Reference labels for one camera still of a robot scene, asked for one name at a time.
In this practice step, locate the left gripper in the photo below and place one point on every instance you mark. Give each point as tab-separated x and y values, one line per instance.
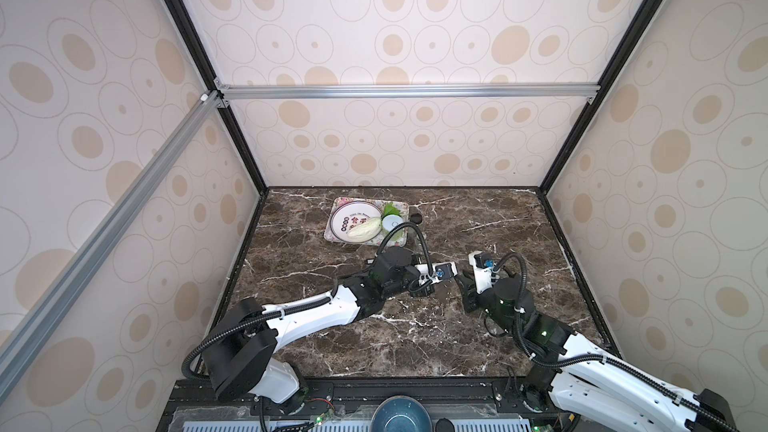
422	292

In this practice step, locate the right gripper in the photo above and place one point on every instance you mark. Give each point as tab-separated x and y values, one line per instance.
470	294

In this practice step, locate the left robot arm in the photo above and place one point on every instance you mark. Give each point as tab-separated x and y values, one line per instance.
237	356

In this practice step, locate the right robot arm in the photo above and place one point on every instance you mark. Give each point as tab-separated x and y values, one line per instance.
571	372

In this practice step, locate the pale green cabbage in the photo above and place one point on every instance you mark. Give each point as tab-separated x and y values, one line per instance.
365	231

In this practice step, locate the green leafy vegetable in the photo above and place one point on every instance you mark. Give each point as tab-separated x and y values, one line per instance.
390	209

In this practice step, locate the floral rectangular tray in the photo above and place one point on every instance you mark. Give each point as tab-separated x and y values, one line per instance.
379	203

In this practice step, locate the white plate with red text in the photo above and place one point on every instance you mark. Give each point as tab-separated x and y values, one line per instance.
348	215

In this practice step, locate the blue bowl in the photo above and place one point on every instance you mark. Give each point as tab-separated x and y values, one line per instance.
400	414

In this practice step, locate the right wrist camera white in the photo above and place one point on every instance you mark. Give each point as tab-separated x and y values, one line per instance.
483	270

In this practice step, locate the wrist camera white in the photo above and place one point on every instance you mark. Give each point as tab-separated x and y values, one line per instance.
483	270
442	272

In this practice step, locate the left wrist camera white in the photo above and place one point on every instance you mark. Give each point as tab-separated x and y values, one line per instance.
442	272

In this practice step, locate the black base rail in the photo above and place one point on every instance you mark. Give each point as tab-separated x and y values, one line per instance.
348	404

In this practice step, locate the horizontal aluminium rail back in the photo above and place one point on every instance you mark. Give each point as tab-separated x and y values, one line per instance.
485	90

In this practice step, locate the black vertical frame post left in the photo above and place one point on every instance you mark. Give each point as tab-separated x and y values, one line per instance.
194	45

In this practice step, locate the black vertical frame post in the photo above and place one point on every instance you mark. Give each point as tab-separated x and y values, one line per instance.
638	26
194	45

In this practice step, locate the black vertical frame post right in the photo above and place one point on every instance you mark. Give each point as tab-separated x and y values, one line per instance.
638	26

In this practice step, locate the aluminium rail left wall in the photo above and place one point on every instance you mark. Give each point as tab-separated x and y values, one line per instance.
39	324

